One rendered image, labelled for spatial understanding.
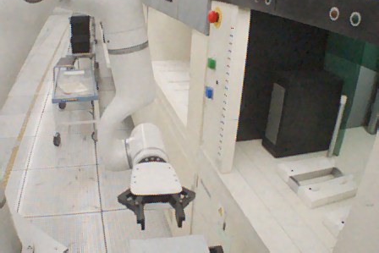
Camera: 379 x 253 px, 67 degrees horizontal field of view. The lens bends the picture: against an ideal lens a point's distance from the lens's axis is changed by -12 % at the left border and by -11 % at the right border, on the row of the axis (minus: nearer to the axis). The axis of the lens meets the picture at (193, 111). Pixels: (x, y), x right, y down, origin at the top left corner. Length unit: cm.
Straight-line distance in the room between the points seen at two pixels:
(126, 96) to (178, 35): 179
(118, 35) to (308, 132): 82
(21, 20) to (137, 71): 25
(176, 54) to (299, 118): 149
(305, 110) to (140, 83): 68
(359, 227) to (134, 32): 52
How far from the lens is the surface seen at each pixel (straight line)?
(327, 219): 93
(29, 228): 106
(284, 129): 115
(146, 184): 64
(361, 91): 157
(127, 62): 65
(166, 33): 242
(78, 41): 444
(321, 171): 114
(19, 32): 62
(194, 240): 52
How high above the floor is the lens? 146
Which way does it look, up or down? 23 degrees down
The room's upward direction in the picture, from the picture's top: 4 degrees clockwise
